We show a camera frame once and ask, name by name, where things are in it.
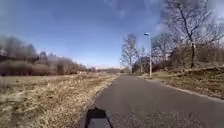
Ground bare birch tree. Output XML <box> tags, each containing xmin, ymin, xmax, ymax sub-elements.
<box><xmin>119</xmin><ymin>33</ymin><xmax>140</xmax><ymax>74</ymax></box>

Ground grey asphalt path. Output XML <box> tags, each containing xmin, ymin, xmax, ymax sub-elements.
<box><xmin>78</xmin><ymin>73</ymin><xmax>224</xmax><ymax>128</ymax></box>

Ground bare trees and bushes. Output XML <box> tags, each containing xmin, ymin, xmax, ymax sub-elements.
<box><xmin>132</xmin><ymin>31</ymin><xmax>179</xmax><ymax>75</ymax></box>

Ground dry pale grass verge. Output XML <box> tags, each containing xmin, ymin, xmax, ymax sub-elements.
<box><xmin>0</xmin><ymin>72</ymin><xmax>120</xmax><ymax>128</ymax></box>

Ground belt of bare woodland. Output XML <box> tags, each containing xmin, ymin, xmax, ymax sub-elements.
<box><xmin>0</xmin><ymin>35</ymin><xmax>98</xmax><ymax>77</ymax></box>

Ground large bare tree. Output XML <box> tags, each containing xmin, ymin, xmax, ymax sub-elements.
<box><xmin>159</xmin><ymin>0</ymin><xmax>224</xmax><ymax>70</ymax></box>

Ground dry grass and leaf bank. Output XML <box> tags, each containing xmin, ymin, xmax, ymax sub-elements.
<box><xmin>139</xmin><ymin>64</ymin><xmax>224</xmax><ymax>101</ymax></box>

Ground grey street lamp post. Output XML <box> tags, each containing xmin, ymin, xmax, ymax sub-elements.
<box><xmin>143</xmin><ymin>32</ymin><xmax>154</xmax><ymax>79</ymax></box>

